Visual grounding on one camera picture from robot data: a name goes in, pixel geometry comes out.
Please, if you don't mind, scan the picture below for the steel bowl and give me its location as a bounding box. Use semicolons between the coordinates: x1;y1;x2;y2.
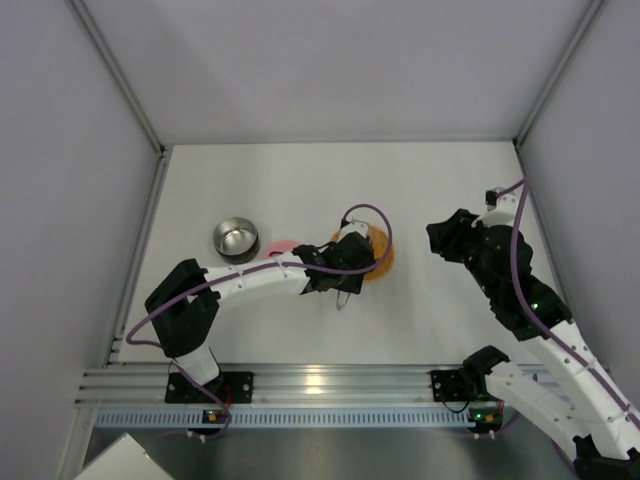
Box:
212;217;260;264

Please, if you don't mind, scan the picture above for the orange woven plate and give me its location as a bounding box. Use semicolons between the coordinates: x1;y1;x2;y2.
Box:
323;221;395;283

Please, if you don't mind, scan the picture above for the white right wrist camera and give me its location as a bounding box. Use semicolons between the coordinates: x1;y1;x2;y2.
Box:
483;192;519;227

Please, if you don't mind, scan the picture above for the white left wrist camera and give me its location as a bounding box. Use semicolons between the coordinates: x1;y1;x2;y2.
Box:
338;218;370;240

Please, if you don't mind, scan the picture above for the pink round lid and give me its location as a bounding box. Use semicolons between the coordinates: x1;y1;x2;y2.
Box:
263;240;300;259

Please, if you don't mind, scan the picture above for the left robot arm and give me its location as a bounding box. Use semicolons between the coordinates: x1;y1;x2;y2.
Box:
145;231;375;384

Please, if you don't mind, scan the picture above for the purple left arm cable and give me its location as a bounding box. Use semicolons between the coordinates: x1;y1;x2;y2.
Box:
125;203;394;441

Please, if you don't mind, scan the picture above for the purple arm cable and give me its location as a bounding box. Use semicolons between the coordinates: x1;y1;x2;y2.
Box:
492;178;640;431
125;203;394;441

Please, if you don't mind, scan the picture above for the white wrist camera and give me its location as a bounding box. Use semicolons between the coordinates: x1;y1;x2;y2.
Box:
338;218;370;240
483;192;519;227

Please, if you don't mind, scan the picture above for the slotted cable duct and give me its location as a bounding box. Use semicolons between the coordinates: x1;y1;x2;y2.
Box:
94;407;503;429

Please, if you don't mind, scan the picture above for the white box corner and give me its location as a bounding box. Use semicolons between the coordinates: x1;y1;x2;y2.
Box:
76;434;172;480

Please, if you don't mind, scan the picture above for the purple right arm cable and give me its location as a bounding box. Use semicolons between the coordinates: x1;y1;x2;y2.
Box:
492;178;640;431

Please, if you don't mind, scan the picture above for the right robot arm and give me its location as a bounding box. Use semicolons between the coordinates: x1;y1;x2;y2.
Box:
426;209;639;479

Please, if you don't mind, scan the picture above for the aluminium rail base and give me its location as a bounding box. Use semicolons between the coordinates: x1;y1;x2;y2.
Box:
75;363;437;408

